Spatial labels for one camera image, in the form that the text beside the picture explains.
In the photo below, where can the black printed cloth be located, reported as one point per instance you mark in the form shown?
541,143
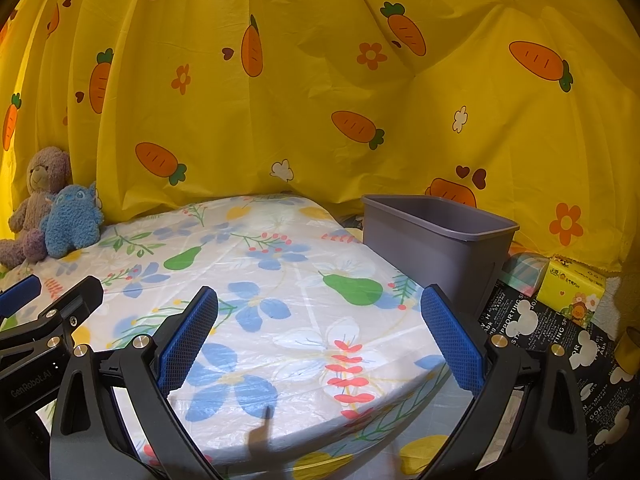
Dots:
530,327

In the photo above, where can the purple teddy bear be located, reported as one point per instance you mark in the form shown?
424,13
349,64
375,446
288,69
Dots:
42,175

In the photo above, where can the yellow tape roll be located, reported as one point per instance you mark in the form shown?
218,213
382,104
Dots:
629,347

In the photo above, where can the plaid pouch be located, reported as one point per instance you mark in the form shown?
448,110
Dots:
525,270

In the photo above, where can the grey plastic bin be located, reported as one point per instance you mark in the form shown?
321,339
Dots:
425,245

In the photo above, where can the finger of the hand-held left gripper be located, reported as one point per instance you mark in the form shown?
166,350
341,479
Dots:
75,300
20,292

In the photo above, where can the yellow tissue pack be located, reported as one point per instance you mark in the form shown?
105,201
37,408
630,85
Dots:
570,287

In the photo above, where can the yellow carrot print curtain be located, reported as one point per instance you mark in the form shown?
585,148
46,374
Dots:
325,60

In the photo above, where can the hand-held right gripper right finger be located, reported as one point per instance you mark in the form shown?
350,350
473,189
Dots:
452,340

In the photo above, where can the blue plush toy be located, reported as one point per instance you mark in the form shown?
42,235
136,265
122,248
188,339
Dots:
70,220

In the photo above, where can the floral plastic tablecloth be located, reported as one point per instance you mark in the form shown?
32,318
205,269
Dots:
280,270

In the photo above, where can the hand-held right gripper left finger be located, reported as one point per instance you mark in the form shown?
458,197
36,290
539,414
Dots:
187,340

